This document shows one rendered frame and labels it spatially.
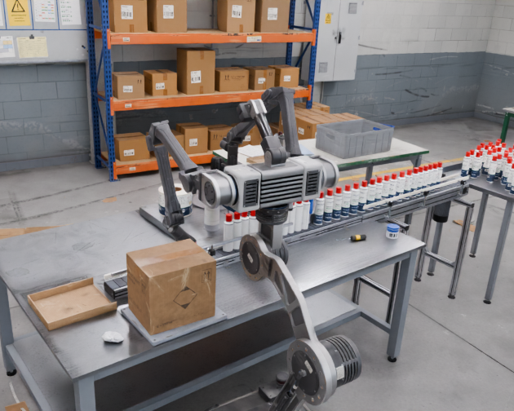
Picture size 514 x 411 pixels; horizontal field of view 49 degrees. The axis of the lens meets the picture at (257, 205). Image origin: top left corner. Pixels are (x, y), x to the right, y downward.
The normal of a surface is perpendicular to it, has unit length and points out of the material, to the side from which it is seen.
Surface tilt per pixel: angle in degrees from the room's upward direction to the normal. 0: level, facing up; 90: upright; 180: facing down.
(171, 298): 90
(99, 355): 0
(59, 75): 90
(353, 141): 90
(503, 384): 0
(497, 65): 90
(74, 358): 0
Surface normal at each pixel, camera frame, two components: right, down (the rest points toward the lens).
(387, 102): 0.52, 0.34
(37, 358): 0.05, -0.93
